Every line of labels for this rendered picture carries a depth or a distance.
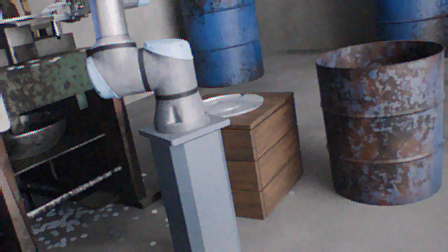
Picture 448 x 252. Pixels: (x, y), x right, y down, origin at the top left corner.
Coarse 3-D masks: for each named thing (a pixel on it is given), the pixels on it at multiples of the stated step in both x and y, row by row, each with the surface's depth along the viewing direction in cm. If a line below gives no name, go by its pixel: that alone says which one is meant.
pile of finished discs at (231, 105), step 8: (224, 96) 190; (232, 96) 188; (248, 96) 184; (256, 96) 182; (208, 104) 183; (216, 104) 178; (224, 104) 176; (232, 104) 174; (240, 104) 174; (248, 104) 173; (256, 104) 171; (216, 112) 170; (224, 112) 168; (232, 112) 166; (240, 112) 163
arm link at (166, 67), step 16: (144, 48) 120; (160, 48) 116; (176, 48) 117; (144, 64) 117; (160, 64) 117; (176, 64) 118; (192, 64) 122; (144, 80) 118; (160, 80) 119; (176, 80) 119; (192, 80) 122
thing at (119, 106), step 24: (72, 96) 190; (96, 96) 180; (72, 120) 194; (96, 120) 185; (120, 120) 176; (96, 144) 189; (120, 144) 179; (48, 168) 219; (72, 168) 208; (96, 168) 197; (120, 192) 190; (144, 192) 188
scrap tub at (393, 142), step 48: (384, 48) 178; (432, 48) 163; (336, 96) 153; (384, 96) 144; (432, 96) 147; (336, 144) 162; (384, 144) 150; (432, 144) 153; (384, 192) 156; (432, 192) 159
